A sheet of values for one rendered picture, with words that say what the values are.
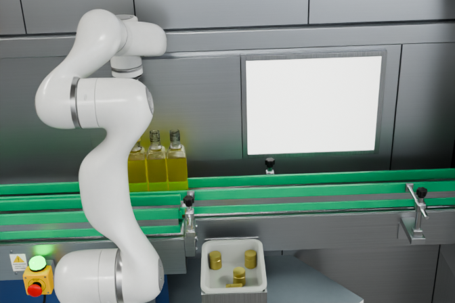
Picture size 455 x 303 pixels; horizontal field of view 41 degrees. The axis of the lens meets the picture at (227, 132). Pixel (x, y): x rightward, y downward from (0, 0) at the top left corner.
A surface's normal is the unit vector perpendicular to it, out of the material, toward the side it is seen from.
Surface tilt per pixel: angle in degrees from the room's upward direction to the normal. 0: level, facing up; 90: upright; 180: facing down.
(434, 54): 90
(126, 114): 81
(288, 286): 0
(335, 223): 90
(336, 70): 90
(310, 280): 0
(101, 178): 83
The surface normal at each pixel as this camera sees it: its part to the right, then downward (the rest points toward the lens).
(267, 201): 0.02, 0.43
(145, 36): 0.70, -0.03
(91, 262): 0.00, -0.65
